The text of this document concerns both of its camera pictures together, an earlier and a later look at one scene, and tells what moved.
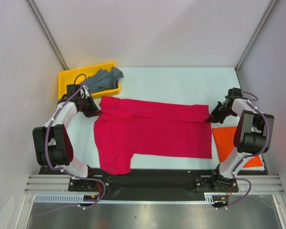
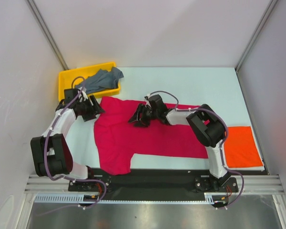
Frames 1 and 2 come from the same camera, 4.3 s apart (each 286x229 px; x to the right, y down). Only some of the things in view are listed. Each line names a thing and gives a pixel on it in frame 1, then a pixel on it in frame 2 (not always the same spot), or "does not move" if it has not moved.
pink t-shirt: x=127 y=127 does not move
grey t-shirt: x=103 y=80 does not move
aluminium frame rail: x=55 y=183 does not move
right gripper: x=218 y=112 to x=142 y=114
